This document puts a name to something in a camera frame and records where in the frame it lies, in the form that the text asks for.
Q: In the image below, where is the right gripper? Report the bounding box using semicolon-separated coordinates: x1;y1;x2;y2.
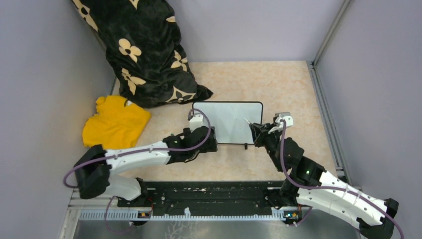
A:
250;122;284;172

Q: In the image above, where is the white whiteboard black frame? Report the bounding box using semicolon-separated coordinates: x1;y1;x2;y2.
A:
192;101;263;149

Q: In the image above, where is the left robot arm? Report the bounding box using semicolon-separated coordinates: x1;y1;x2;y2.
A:
74;126;218;206

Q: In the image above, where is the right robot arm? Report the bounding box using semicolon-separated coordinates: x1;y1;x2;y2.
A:
249;120;404;239

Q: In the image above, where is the yellow cloth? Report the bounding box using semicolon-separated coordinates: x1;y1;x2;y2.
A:
82;95;152;150

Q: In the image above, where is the black floral blanket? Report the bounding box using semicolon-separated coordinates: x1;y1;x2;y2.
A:
73;0;213;108

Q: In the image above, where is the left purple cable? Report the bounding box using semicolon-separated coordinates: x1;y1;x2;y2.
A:
63;108;212;189

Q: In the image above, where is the purple cable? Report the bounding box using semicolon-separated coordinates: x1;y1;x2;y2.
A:
279;119;405;239
63;108;212;189

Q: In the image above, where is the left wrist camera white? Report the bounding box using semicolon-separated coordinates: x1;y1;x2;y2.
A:
188;109;204;132

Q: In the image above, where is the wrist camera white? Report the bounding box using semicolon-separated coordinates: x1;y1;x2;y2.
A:
188;109;204;132
268;112;294;134

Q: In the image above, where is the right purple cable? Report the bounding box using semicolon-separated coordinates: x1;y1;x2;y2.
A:
279;119;405;239

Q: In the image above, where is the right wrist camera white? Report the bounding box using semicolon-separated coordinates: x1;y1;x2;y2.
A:
268;112;294;134

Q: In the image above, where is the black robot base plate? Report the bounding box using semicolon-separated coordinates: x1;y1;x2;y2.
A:
117;181;297;216

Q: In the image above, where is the aluminium frame rail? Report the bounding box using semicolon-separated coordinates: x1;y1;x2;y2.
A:
307;0;353;185

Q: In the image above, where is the white slotted cable duct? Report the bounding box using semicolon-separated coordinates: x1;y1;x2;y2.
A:
79;207;307;222

